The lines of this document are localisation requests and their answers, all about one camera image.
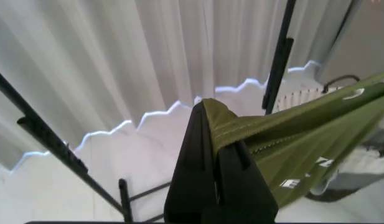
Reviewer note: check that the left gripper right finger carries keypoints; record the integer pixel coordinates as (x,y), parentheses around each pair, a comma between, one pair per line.
(241,186)

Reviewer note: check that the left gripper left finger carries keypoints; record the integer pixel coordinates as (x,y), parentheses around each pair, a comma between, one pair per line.
(191,180)

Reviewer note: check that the green long-sleeved shirt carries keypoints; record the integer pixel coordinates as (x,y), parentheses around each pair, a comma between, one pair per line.
(303,140)

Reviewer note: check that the white laundry basket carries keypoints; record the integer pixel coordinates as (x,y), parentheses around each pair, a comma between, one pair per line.
(299,98)

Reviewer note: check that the black clothes rack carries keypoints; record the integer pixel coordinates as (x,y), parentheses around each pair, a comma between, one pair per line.
(54,144)

